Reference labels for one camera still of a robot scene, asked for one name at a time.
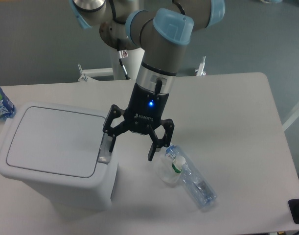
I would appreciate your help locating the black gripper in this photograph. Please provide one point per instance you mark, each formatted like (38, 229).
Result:
(143, 116)

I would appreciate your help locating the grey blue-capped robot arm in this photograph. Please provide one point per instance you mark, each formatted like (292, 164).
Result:
(203, 13)

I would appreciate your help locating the grey trash can push button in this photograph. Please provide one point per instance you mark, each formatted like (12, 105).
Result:
(105, 155)

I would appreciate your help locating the white trash can lid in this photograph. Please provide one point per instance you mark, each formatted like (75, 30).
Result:
(57, 141)

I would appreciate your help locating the white trash can body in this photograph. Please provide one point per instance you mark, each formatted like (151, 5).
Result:
(93, 193)

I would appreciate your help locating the crushed clear plastic bottle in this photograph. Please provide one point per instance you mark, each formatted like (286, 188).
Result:
(194, 181)

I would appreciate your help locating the blue labelled drink bottle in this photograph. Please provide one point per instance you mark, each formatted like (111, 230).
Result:
(7, 108)

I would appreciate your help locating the black device at table edge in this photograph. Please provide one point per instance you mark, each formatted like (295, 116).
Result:
(294, 208)

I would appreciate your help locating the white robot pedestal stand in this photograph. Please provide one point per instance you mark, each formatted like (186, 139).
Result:
(120, 63)

